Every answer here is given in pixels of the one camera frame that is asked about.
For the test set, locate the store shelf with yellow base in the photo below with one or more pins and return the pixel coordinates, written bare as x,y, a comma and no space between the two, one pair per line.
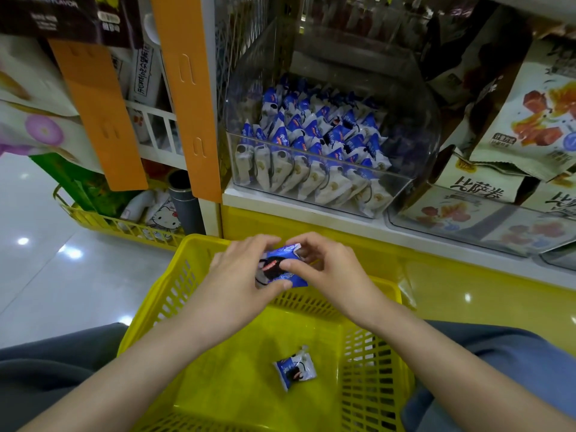
486,279

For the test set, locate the dark grey cylinder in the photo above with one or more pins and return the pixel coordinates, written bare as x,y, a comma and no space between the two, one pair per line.
186,204

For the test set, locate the clear plastic bin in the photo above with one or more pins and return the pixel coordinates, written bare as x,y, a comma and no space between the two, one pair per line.
423,139
468,231

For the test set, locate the row of small brown packets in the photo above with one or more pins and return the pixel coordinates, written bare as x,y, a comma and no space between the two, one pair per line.
378,13

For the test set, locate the person's left forearm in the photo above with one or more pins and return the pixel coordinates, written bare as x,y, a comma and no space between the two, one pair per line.
126,387

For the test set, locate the green snack bags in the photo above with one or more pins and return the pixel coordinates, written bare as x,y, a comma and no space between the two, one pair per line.
76,186

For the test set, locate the orange shelf post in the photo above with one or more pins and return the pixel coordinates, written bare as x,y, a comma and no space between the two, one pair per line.
189,94

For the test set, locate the person's left hand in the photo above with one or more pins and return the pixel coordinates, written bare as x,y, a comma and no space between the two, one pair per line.
225,292

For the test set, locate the row of fruit print bags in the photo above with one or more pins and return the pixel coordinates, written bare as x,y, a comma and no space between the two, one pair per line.
540,108

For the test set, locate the pile of blue snack packets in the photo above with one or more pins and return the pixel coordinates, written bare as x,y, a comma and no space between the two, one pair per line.
310,144

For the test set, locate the yellow floor basket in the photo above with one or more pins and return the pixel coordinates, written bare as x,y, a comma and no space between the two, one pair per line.
112,227

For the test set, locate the person's right hand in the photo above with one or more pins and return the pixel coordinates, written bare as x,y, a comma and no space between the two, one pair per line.
337,279

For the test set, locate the white cartoon print packet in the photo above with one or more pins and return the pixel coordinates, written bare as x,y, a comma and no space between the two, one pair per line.
162,214

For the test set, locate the orange hanging strip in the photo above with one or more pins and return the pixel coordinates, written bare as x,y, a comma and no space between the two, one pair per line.
99,117

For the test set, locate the person's right forearm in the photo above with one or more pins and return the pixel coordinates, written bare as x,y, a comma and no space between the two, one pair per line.
468,378

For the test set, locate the grey trousers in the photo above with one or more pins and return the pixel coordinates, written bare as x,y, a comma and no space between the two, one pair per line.
45,373

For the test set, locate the yellow plastic shopping basket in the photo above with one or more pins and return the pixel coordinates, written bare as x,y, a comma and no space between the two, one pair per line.
243,382

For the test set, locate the white card packet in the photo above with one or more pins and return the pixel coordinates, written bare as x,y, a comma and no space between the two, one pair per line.
147,74

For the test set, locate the black potato stick bag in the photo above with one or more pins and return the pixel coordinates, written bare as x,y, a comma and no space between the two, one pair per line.
63,18

